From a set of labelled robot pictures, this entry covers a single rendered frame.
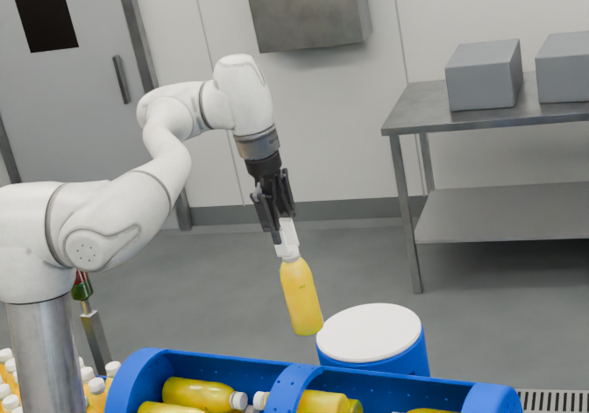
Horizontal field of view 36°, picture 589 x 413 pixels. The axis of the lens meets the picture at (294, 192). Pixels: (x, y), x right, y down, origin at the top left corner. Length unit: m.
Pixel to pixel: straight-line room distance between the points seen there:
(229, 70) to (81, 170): 4.36
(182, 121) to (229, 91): 0.11
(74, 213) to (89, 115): 4.58
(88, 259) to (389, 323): 1.25
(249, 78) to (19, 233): 0.61
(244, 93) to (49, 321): 0.62
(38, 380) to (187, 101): 0.66
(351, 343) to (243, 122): 0.79
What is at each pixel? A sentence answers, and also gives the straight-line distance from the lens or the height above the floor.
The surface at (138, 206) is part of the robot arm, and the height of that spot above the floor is 1.81.
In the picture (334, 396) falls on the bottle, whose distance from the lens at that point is 1.94.
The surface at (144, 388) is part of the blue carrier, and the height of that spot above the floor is 1.13.
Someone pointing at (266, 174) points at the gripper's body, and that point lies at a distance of 1.90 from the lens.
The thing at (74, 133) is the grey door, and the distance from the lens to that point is 6.05.
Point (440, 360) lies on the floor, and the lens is 4.17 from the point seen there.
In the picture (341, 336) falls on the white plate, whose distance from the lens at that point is 2.44.
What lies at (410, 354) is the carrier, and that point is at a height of 1.01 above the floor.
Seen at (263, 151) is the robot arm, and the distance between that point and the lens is 1.87.
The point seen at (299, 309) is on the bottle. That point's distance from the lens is 2.04.
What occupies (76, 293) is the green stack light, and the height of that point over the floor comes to 1.18.
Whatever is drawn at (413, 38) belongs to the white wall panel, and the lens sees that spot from 5.11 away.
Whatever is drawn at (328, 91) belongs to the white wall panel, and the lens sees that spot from 5.32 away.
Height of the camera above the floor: 2.29
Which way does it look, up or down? 22 degrees down
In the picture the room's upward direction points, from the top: 12 degrees counter-clockwise
